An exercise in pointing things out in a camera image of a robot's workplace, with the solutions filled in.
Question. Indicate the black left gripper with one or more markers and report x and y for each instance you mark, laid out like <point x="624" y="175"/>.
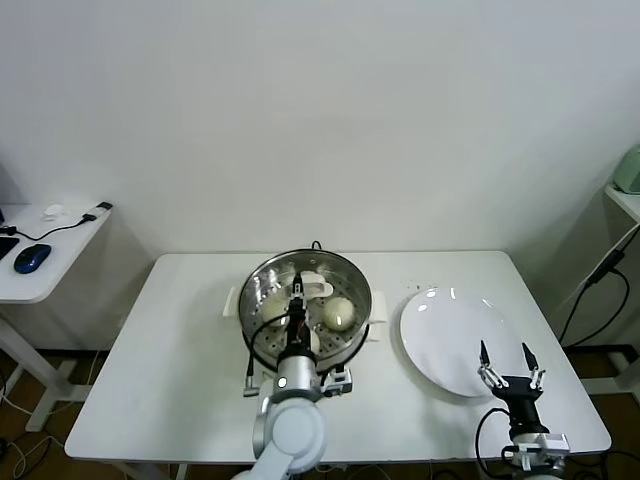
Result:
<point x="297" y="330"/>

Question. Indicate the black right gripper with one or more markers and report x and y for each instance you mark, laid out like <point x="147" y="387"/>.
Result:
<point x="520" y="400"/>

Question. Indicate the round glass lid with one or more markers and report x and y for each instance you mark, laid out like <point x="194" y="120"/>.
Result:
<point x="320" y="289"/>

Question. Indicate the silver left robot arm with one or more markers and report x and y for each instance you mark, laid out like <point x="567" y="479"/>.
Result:
<point x="295" y="435"/>

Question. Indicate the stainless steel steamer basket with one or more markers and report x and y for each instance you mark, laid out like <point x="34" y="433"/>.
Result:
<point x="360" y="320"/>

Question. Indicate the white round plate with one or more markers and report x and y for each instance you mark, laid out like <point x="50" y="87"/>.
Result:
<point x="440" y="330"/>

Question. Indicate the pale green appliance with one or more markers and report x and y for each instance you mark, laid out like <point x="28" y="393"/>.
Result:
<point x="631" y="170"/>

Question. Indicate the white side desk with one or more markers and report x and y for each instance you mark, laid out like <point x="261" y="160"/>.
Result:
<point x="50" y="250"/>

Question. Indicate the white crumpled tissue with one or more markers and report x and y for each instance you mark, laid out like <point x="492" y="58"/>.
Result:
<point x="55" y="211"/>

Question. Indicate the blue computer mouse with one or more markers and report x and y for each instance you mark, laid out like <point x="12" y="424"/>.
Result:
<point x="32" y="257"/>

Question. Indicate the black keyboard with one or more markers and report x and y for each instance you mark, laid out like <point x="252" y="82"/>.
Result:
<point x="6" y="247"/>

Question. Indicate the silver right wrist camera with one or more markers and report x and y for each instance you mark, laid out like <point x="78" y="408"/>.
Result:
<point x="542" y="445"/>

